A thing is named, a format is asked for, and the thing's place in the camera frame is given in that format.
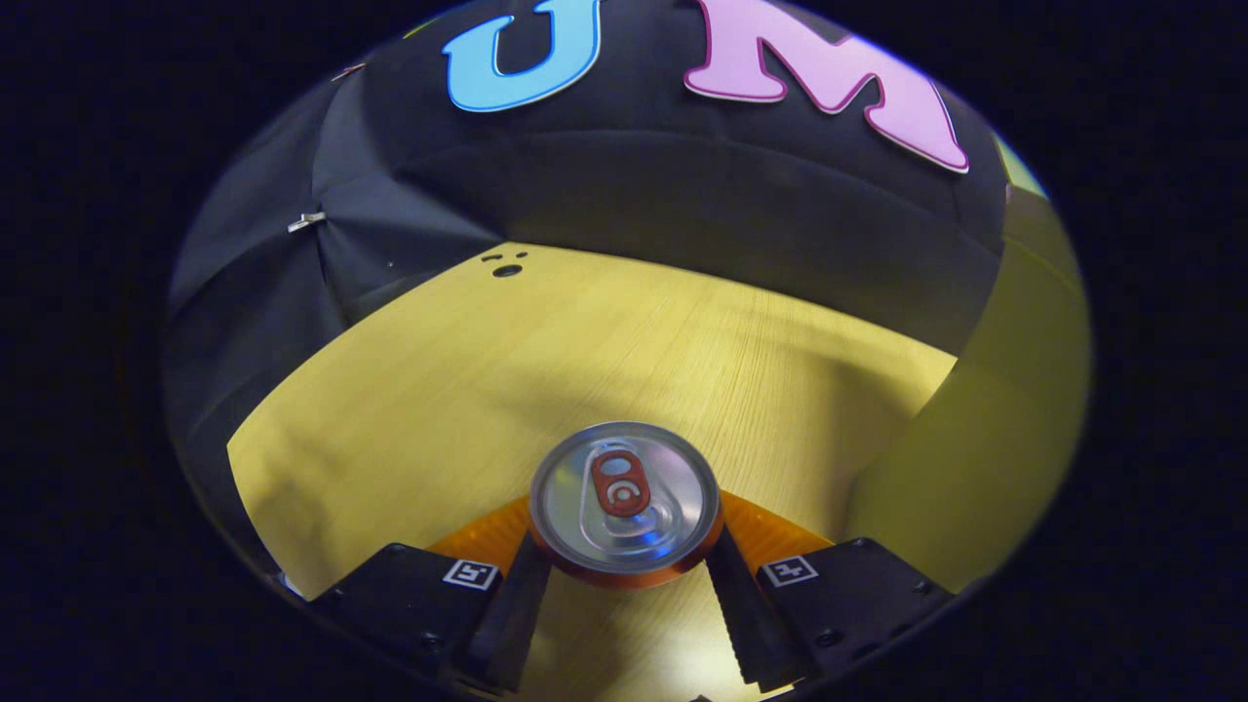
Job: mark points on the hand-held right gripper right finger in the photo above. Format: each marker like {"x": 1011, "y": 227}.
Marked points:
{"x": 746, "y": 614}

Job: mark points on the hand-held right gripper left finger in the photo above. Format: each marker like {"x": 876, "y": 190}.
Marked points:
{"x": 512, "y": 614}

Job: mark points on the orange pop can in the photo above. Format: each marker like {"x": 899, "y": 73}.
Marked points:
{"x": 624, "y": 497}

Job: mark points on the green desktop garbage bin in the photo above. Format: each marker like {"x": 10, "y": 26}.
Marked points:
{"x": 985, "y": 448}

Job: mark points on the wooden desktop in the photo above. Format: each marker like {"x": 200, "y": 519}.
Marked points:
{"x": 487, "y": 370}

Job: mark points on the black backdrop cloth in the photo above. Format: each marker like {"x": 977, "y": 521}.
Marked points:
{"x": 682, "y": 195}

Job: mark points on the silver metal clip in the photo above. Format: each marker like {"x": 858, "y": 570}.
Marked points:
{"x": 305, "y": 221}

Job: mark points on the copper metal clip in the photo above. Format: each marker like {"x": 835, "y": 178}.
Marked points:
{"x": 348, "y": 70}

